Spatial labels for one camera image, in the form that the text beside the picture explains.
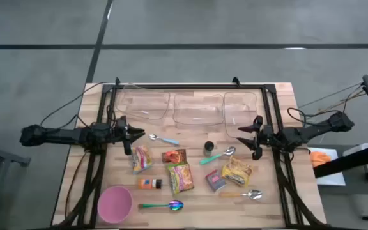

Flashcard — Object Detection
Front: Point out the white flat tray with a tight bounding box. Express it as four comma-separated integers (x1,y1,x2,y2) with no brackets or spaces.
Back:
307,146,346,187

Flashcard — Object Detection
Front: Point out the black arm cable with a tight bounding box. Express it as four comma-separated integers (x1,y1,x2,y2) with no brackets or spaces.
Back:
106,103,121,128
287,107,314,128

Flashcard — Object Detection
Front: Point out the spoon with wooden handle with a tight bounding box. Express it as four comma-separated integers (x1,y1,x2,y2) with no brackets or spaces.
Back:
218,189,263,201

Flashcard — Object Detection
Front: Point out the orange spice bottle black cap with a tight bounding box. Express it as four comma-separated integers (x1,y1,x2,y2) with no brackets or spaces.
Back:
137,178,163,190

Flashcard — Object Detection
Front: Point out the white plastic container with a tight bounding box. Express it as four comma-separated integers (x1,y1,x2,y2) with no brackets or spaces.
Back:
342,142,368,157

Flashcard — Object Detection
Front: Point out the spice jar with black lid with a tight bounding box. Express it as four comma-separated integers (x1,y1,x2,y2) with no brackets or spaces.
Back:
203,141,215,157

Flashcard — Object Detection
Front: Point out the orange cloth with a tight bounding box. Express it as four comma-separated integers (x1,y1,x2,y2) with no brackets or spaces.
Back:
310,150,332,169

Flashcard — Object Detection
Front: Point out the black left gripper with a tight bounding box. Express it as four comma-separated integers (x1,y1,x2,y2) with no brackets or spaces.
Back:
109,115,146,157

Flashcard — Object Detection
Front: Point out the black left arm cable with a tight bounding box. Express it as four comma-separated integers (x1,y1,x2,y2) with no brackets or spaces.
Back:
106,103,121,128

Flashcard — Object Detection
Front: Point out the spoon with light-blue handle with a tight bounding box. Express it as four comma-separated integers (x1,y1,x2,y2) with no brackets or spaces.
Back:
148,133,180,146

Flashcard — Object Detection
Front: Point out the orange taco seasoning packet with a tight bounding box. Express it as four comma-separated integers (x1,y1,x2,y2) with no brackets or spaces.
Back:
161,148,187,164

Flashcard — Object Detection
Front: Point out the yellow chicken ramen pack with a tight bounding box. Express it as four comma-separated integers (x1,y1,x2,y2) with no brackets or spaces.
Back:
221,156,254,188

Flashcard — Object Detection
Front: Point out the spoon with teal handle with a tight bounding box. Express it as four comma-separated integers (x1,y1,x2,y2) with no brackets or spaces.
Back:
199,146,237,166

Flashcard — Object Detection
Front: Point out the spice tin with red lid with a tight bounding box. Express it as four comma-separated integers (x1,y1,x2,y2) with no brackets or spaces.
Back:
204,169,227,192

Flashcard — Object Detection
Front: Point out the beef flavor ramen pack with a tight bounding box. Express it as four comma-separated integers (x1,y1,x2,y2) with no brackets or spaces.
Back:
130,145,154,175

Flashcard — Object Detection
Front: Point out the clear plastic bin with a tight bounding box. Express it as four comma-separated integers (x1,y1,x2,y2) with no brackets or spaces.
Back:
172,93,225,126
115,83,171,121
224,91,257,139

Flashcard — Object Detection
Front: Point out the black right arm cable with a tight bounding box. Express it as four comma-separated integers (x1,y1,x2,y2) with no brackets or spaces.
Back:
287,107,314,128

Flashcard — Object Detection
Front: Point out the brown cable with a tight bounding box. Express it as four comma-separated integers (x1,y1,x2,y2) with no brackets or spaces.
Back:
65,149,88,218

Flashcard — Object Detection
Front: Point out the thin grey wire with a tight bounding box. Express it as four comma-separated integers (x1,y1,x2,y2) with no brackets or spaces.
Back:
298,82,364,109

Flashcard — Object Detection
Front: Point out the green-edged ramen pack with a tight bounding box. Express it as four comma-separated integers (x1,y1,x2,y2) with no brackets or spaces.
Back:
166,162,195,196

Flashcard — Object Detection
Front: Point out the pink bowl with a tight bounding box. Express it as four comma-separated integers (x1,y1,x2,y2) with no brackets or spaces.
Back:
96,185,134,224

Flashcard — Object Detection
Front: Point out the grey metal furniture frame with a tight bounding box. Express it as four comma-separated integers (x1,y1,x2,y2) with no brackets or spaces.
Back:
0,139,31,230

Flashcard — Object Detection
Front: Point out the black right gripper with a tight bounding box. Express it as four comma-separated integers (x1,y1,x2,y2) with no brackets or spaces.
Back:
236,115,279,161

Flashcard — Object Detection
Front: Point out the black floor cable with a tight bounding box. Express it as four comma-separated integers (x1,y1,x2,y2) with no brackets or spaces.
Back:
39,81,108,127

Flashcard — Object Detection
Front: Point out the iridescent spoon with green handle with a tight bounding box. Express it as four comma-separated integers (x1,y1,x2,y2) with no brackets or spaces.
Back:
138,199,185,211

